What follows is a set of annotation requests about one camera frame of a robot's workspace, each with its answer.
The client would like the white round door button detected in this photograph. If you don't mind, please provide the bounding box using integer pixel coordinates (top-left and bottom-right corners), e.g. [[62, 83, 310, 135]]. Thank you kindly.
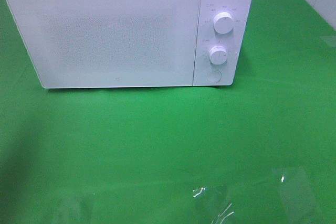
[[206, 70, 222, 83]]

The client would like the white microwave door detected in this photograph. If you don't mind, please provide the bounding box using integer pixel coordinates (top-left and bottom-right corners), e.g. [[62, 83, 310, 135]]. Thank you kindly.
[[7, 0, 200, 89]]

